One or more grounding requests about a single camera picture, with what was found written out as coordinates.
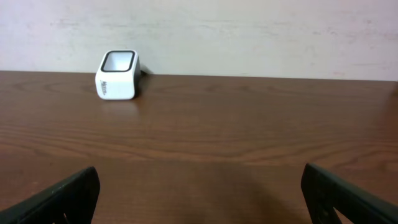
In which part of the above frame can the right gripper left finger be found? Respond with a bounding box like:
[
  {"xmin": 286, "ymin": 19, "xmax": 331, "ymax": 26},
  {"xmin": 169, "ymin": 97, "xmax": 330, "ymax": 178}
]
[{"xmin": 1, "ymin": 167, "xmax": 100, "ymax": 224}]

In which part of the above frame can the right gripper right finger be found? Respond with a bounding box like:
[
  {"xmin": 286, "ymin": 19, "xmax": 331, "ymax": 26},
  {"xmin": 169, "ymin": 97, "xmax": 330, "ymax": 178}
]
[{"xmin": 301, "ymin": 164, "xmax": 397, "ymax": 224}]

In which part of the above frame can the white barcode scanner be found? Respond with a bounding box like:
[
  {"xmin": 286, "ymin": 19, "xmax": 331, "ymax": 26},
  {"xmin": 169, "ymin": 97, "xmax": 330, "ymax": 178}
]
[{"xmin": 95, "ymin": 50, "xmax": 141, "ymax": 100}]

